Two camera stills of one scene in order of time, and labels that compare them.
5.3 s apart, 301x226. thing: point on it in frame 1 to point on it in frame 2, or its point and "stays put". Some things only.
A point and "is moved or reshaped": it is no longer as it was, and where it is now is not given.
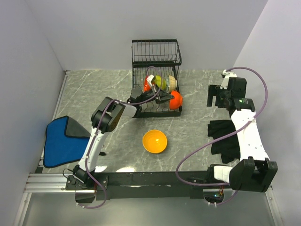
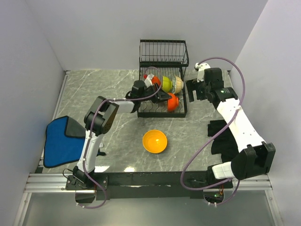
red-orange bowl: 177,101 is moved or reshaped
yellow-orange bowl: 154,141 stays put
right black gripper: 212,91 to 193,84
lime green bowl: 160,82 to 167,84
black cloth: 229,148 stays put
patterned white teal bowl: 171,83 to 179,84
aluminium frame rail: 50,183 stays put
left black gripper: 163,96 stays put
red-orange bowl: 147,85 is moved or reshaped
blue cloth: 65,141 stays put
